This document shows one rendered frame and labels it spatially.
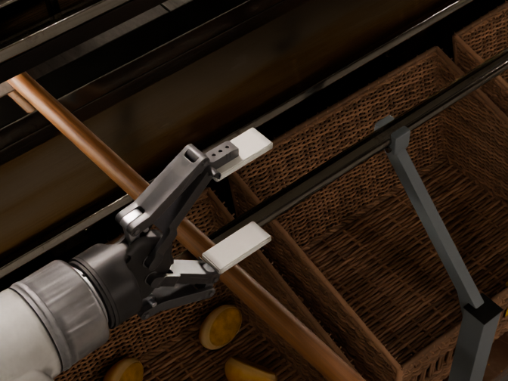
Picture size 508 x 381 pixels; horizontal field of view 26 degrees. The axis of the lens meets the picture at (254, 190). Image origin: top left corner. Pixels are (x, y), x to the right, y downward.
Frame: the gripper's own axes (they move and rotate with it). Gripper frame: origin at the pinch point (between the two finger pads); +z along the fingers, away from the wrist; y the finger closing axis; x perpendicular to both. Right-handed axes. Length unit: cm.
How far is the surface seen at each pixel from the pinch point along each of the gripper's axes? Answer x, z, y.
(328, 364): 7.0, 5.5, 28.0
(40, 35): -40.8, 0.6, 5.4
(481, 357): 5, 43, 64
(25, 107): -56, 4, 30
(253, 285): -7.5, 6.4, 27.7
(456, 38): -50, 98, 63
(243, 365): -28, 22, 83
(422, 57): -50, 89, 63
